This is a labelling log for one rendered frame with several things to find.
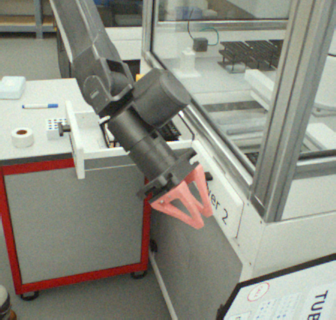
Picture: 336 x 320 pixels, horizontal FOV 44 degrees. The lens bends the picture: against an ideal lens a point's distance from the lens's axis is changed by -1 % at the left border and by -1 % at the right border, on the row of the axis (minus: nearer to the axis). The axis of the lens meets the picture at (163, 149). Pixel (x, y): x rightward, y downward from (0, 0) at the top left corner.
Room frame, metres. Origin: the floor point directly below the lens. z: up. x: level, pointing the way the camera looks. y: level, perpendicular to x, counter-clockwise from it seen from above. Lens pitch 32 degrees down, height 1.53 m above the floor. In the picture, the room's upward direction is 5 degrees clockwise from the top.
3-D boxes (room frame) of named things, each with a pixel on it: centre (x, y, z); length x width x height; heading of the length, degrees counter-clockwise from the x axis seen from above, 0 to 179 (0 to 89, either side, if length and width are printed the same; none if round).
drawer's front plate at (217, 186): (0.88, -0.14, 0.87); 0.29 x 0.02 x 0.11; 20
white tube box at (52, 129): (1.28, 0.36, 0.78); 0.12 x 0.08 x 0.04; 108
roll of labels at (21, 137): (1.19, 0.48, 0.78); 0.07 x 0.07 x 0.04
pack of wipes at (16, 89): (1.58, 0.66, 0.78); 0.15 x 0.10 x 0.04; 8
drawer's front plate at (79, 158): (1.07, 0.27, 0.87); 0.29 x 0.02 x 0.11; 20
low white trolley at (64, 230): (1.46, 0.39, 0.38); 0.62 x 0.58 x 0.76; 20
